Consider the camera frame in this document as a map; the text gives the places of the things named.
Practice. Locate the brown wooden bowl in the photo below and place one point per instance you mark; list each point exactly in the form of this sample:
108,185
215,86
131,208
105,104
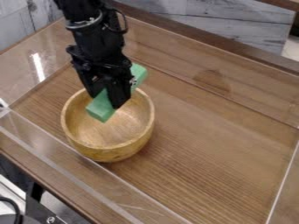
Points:
115,140

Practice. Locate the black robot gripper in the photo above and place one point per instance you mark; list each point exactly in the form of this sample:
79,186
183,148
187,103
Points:
97,58

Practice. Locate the black metal table frame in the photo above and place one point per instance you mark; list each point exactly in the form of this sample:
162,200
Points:
36,209

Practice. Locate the clear acrylic tray wall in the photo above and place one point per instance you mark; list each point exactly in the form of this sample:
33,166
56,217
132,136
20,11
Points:
84,185

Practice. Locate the green rectangular block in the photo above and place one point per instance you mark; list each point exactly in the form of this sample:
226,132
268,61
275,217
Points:
100,108

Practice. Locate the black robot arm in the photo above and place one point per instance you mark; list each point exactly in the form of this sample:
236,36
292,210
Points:
87,6

